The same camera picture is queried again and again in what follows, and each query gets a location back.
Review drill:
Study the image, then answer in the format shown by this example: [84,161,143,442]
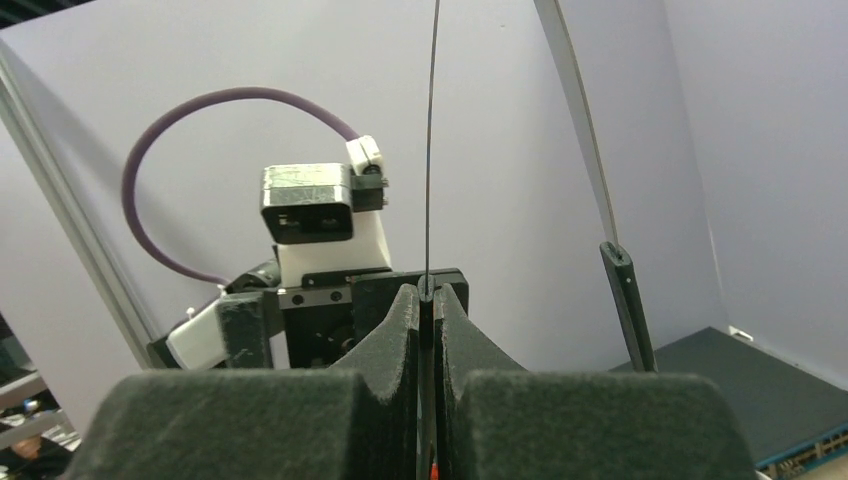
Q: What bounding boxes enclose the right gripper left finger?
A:
[68,285,419,479]

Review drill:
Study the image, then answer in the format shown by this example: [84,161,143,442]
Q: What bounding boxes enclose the dark blue flat box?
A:
[610,326,848,473]

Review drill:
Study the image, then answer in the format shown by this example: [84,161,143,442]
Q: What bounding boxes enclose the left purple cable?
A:
[121,86,362,287]

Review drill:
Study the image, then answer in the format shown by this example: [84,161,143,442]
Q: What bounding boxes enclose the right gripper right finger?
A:
[434,286,756,479]

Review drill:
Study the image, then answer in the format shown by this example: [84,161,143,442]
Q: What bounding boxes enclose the black metal tongs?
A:
[416,1,658,479]

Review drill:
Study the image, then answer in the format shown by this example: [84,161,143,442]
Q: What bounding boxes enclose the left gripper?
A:
[218,267,470,372]

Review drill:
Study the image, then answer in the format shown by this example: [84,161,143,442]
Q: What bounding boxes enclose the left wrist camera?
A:
[260,135,391,289]

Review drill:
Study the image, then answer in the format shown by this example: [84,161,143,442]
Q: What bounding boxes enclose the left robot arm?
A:
[148,259,422,370]

